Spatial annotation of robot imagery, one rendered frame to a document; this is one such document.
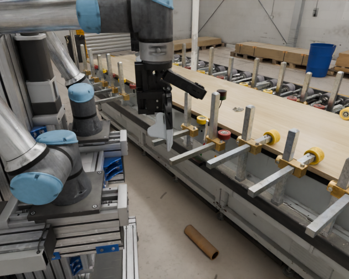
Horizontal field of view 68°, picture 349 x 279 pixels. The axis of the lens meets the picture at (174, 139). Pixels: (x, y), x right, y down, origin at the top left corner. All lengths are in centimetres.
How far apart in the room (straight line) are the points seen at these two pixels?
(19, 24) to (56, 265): 112
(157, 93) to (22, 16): 37
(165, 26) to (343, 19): 824
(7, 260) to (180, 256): 132
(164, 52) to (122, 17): 11
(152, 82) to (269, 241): 162
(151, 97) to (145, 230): 172
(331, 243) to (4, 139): 129
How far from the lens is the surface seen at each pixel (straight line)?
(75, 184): 93
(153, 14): 57
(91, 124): 135
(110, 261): 182
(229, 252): 212
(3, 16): 79
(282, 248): 202
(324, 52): 702
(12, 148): 75
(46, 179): 74
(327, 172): 147
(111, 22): 58
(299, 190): 165
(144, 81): 61
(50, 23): 75
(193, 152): 150
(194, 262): 204
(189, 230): 212
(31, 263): 100
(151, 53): 58
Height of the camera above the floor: 164
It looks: 29 degrees down
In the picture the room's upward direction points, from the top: straight up
